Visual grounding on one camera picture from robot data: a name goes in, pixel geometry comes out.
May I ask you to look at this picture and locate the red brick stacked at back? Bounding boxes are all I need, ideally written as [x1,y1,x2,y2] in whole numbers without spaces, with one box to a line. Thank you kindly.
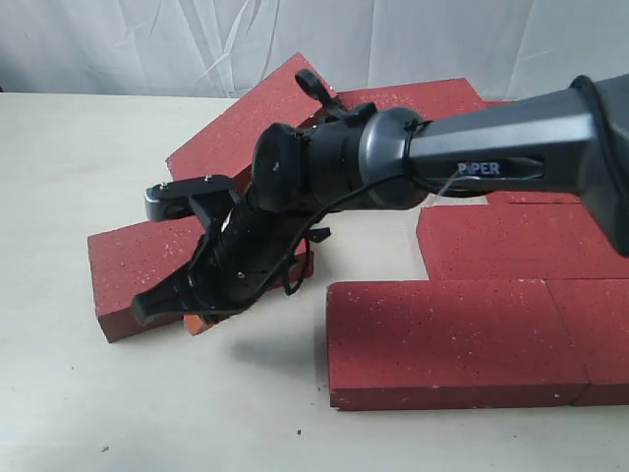
[338,77,487,119]

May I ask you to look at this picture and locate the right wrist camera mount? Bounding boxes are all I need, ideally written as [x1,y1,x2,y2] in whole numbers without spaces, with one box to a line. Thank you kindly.
[144,174,238,226]

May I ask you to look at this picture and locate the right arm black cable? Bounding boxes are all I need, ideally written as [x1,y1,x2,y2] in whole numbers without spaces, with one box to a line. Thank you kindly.
[255,169,473,297]

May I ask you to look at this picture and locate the red brick right row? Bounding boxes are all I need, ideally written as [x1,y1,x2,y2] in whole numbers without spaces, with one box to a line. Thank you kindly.
[486,192,581,205]

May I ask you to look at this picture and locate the red brick front left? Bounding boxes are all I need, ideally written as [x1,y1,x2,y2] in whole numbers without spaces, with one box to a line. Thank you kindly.
[325,279,589,411]

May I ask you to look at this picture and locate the red brick leaning far left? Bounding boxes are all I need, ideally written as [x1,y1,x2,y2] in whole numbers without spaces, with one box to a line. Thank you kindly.
[167,53,321,190]

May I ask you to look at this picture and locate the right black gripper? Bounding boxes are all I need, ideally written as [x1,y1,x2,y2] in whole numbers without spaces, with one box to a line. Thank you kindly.
[132,191,315,335]

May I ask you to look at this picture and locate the red brick middle row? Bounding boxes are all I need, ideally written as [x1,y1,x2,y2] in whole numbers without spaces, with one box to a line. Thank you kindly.
[417,204,628,280]

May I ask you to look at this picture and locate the red brick row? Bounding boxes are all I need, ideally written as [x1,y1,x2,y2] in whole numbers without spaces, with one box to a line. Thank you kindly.
[486,192,581,205]
[417,204,628,280]

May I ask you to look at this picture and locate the red brick with white specks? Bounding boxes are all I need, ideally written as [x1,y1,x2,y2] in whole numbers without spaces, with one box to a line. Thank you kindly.
[86,215,315,343]

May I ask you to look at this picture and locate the red brick front right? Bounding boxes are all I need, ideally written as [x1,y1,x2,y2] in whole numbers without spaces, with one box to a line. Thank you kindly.
[546,279,628,406]

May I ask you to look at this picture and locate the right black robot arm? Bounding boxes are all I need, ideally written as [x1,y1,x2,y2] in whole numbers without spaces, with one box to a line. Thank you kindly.
[132,69,628,325]

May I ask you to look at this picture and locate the white fabric backdrop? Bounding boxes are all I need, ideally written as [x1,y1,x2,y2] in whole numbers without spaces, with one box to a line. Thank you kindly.
[1,0,628,98]

